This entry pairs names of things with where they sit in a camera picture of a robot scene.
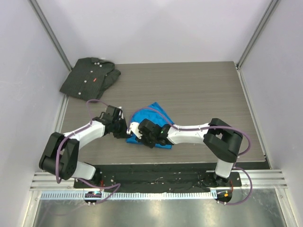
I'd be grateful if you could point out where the aluminium frame rail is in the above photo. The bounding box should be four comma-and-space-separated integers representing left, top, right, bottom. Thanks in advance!
30, 172, 82, 190

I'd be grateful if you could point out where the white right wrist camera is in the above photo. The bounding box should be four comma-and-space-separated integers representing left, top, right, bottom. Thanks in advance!
126, 122, 142, 139

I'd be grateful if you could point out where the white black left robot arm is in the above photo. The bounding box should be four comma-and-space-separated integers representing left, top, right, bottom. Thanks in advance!
39, 105, 130, 189

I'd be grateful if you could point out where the dark striped button shirt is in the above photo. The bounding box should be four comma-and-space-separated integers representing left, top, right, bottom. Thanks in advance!
60, 57, 121, 101

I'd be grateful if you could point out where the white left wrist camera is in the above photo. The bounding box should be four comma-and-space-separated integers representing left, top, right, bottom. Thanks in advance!
118, 106, 124, 120

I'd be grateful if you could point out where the slotted white cable duct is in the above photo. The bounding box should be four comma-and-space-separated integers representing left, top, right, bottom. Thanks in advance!
40, 190, 217, 200

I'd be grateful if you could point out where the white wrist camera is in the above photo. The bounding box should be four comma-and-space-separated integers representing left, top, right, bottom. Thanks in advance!
126, 122, 142, 139
118, 106, 124, 120

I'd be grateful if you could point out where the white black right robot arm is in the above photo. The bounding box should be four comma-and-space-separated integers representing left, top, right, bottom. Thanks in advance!
131, 118, 243, 187

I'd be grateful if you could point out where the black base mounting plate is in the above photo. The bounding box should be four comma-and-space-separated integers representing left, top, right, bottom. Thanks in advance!
73, 163, 242, 193

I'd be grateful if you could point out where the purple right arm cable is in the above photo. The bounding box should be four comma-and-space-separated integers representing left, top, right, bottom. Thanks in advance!
127, 106, 253, 205

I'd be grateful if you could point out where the blue satin napkin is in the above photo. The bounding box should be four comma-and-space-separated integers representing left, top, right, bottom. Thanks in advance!
126, 102, 174, 149

